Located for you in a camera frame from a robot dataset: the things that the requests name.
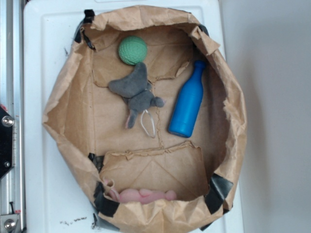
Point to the gray plush animal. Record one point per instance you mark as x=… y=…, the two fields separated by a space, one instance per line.
x=136 y=92

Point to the pink plush animal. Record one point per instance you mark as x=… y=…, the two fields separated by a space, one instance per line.
x=144 y=196

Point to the brown paper bag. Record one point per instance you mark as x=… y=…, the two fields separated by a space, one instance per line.
x=87 y=121

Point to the blue plastic bottle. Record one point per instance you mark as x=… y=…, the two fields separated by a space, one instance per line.
x=188 y=103

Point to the green textured ball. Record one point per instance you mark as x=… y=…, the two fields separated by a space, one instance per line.
x=132 y=50

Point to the black metal bracket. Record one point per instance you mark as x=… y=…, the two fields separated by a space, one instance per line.
x=7 y=161

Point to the aluminium frame rail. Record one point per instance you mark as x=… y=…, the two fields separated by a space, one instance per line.
x=12 y=186

